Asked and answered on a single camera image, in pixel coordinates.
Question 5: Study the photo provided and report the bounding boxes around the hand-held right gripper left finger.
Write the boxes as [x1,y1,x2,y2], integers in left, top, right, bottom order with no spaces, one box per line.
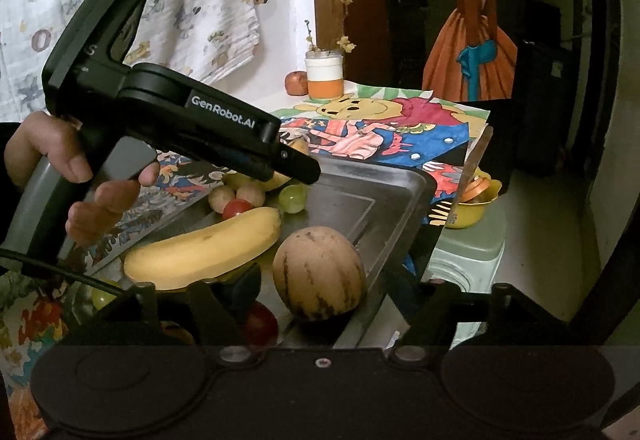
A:
[65,265,263,366]

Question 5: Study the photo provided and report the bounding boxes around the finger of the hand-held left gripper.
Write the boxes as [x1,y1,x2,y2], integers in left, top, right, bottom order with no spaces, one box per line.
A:
[160,125,322,186]

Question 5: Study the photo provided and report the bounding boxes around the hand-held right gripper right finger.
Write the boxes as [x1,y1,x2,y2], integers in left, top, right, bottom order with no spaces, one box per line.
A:
[390,280,597,366]

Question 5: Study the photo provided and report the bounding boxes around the small curved banana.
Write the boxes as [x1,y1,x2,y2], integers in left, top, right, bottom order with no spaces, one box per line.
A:
[222,138,310,193]

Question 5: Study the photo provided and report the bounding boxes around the green grape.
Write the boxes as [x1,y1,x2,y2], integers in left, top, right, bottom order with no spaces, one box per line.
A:
[92,287,118,311]
[279,184,308,214]

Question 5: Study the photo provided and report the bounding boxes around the large red cherry tomato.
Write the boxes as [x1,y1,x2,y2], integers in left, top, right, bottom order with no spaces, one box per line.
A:
[243,301,279,347]

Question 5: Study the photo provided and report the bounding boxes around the brown longan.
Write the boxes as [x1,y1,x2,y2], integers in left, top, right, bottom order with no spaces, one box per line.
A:
[208,185,237,213]
[236,182,266,208]

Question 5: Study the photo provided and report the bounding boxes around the large yellow banana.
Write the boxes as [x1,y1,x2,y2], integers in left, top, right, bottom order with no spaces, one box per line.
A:
[122,206,282,292]

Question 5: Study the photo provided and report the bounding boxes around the small red cherry tomato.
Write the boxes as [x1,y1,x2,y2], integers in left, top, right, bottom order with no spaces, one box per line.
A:
[222,199,253,221]

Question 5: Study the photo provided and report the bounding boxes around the striped pepino melon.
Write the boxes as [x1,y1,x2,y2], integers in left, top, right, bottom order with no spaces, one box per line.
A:
[272,226,368,322]

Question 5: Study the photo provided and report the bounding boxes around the metal baking tray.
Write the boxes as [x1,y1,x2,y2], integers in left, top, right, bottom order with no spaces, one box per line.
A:
[70,155,441,348]

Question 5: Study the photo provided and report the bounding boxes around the person's left hand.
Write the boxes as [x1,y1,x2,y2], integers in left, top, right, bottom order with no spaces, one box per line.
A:
[5,112,161,247]

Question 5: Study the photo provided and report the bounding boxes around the pale green plastic stool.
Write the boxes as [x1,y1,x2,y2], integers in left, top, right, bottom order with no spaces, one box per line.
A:
[422,202,507,351]

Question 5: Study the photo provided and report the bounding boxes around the red apple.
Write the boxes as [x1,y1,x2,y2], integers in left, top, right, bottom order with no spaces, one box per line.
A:
[285,71,309,96]

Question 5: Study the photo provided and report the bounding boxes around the cartoon printed table cover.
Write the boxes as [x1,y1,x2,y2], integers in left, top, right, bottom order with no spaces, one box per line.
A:
[0,82,493,428]

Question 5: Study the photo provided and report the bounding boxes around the yellow bowl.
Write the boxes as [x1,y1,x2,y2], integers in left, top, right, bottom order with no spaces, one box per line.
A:
[442,177,501,230]

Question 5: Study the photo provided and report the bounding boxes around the dried yellow flower sprigs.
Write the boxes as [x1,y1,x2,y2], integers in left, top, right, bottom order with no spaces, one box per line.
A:
[304,0,357,55]

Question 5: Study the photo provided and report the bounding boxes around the orange plastic piece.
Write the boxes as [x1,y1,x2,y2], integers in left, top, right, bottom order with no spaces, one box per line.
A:
[460,174,493,204]

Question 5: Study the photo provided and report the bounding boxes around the black cabinet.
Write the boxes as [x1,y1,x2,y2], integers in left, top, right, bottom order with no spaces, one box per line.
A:
[515,0,573,178]

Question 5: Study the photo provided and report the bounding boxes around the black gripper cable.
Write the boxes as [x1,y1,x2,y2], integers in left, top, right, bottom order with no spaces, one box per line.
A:
[0,247,126,297]

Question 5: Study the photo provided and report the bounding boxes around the wall poster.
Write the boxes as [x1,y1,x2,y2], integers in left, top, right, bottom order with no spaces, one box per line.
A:
[421,0,519,102]

